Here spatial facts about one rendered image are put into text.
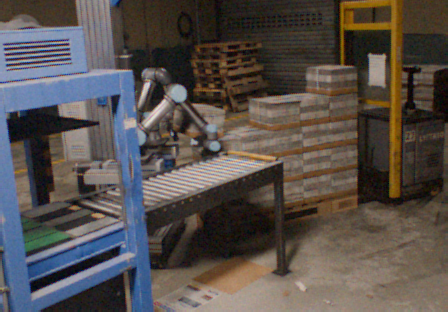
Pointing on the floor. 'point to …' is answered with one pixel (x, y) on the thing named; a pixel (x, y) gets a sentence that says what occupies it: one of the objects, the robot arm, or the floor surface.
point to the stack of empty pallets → (215, 96)
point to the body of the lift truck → (432, 160)
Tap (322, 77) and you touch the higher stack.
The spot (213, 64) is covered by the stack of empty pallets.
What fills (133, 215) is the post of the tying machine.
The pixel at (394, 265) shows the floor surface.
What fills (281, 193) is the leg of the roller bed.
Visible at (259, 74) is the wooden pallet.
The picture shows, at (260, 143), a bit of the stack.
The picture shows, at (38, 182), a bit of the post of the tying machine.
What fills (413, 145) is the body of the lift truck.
